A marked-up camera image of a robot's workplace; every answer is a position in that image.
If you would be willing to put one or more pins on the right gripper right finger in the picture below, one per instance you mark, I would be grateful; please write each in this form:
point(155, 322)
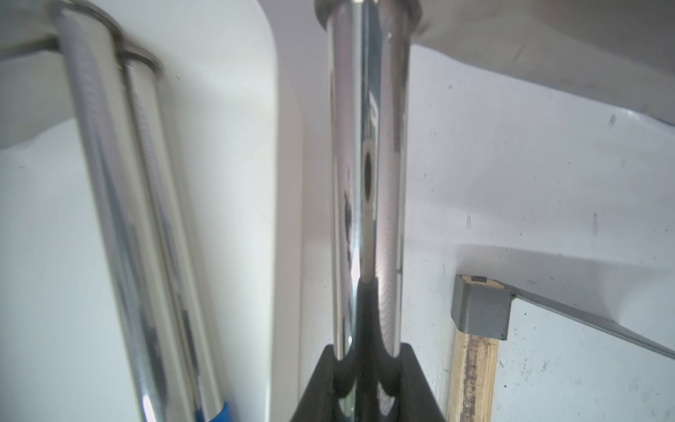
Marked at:
point(403, 379)

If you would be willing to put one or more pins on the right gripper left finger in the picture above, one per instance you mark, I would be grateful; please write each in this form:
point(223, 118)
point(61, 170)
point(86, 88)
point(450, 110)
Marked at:
point(331, 380)

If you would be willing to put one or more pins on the blue-handled small hoe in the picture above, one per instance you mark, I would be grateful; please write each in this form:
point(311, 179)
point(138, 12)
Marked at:
point(188, 329)
point(369, 44)
point(84, 328)

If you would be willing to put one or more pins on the wooden-handled hoe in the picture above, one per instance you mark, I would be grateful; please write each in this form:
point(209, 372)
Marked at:
point(481, 311)

